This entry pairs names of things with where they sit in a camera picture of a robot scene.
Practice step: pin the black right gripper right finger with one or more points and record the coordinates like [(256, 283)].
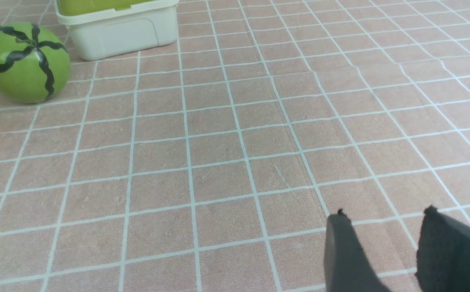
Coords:
[(443, 255)]

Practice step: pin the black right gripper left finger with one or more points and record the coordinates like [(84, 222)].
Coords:
[(346, 266)]

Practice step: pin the green and white lunch box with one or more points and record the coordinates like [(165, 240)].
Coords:
[(104, 28)]

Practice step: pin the green toy watermelon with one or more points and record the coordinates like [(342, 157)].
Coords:
[(34, 64)]

